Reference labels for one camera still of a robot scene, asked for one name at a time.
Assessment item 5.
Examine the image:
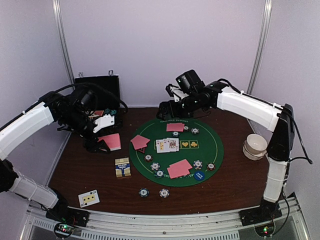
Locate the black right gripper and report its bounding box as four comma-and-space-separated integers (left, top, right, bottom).
155, 93, 200, 122

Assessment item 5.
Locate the face-down cards top mat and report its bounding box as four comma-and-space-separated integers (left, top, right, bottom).
166, 122, 185, 132

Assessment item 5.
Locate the pink playing cards pile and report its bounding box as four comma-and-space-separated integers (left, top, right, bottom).
98, 133, 122, 151

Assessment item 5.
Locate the face-up community card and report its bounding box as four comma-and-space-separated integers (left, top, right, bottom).
163, 138, 170, 153
168, 138, 180, 152
156, 139, 165, 153

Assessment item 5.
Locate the dealt card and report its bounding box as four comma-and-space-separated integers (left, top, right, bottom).
130, 134, 142, 150
140, 136, 150, 148

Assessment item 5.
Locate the blue beige chip mat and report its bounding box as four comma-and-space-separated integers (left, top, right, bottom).
150, 162, 161, 171
193, 160, 203, 170

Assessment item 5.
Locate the face-down card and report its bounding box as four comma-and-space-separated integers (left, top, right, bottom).
167, 166, 190, 179
169, 159, 193, 170

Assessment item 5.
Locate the blue green chip mat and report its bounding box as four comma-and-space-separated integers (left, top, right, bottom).
154, 169, 165, 178

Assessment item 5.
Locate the blue small blind button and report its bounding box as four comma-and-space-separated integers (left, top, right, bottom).
193, 171, 206, 181

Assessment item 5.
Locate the blue beige 10 chip stack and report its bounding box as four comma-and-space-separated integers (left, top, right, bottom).
159, 188, 170, 198

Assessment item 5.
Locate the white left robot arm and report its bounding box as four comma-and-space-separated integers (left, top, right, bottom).
0, 82, 128, 222

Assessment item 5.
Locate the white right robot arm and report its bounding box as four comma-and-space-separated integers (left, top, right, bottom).
156, 75, 301, 221

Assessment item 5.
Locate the boxed playing card deck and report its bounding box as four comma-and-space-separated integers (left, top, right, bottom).
89, 110, 104, 118

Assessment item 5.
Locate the teal blue chip stack in case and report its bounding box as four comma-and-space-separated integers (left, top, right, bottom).
104, 108, 118, 116

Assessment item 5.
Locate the open card deck box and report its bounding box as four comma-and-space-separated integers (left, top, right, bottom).
114, 157, 131, 178

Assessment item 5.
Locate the green round poker mat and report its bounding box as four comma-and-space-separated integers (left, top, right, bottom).
129, 118, 224, 187

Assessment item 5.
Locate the black poker chip case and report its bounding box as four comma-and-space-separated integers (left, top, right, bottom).
66, 75, 128, 139

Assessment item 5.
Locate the blue green 50 chip stack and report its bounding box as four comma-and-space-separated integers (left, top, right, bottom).
138, 188, 150, 198

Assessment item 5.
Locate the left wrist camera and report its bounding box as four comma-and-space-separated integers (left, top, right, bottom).
93, 114, 115, 133

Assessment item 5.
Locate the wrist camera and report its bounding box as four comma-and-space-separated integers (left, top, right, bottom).
165, 69, 205, 102
93, 114, 115, 133

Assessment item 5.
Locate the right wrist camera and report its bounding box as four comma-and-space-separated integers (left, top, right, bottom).
165, 69, 205, 102

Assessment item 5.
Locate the aluminium front rail base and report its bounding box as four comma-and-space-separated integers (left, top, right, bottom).
19, 192, 313, 240

